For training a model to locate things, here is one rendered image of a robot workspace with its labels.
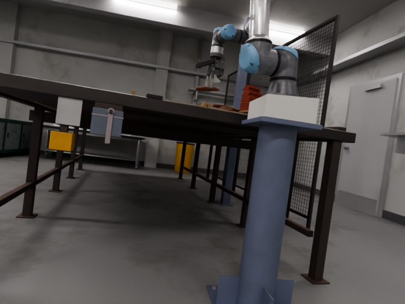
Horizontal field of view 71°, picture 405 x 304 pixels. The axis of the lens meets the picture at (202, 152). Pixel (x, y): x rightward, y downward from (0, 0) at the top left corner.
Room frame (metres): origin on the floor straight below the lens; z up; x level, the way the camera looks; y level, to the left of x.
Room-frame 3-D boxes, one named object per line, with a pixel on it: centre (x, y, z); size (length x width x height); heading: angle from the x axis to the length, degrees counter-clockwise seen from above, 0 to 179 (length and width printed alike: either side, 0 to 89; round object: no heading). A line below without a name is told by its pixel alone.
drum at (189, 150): (6.95, 0.44, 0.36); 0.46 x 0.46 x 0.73
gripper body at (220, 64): (1.67, -0.01, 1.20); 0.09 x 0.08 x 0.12; 106
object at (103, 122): (1.32, 0.46, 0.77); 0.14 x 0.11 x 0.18; 107
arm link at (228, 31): (1.58, -0.06, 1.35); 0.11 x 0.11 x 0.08; 21
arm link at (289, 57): (1.28, -0.31, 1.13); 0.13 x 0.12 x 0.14; 111
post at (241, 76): (3.64, -0.37, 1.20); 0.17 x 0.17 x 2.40; 17
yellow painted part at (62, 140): (1.27, 0.63, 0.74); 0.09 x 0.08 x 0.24; 107
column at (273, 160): (1.28, -0.33, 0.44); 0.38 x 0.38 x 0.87; 9
